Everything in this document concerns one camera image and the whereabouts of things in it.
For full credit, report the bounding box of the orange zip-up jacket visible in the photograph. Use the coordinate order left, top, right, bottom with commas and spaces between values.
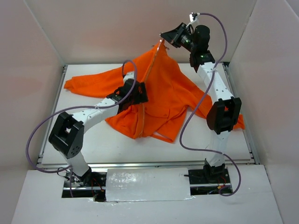
64, 39, 245, 143

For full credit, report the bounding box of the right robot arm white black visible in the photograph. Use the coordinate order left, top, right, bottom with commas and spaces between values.
160, 23, 242, 182

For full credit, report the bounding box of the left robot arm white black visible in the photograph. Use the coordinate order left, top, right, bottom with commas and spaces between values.
49, 78, 148, 186

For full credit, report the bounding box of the white foil-wrapped block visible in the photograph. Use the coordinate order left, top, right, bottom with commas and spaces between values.
106, 168, 192, 202

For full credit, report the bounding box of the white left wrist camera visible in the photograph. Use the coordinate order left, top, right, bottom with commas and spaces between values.
123, 71, 135, 82

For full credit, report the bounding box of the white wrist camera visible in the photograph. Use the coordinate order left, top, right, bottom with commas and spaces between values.
123, 71, 135, 82
186, 12, 200, 28

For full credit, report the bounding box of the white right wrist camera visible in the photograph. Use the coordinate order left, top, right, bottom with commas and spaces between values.
186, 12, 200, 28

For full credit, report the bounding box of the aluminium frame rail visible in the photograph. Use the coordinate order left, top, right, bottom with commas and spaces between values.
38, 63, 255, 169

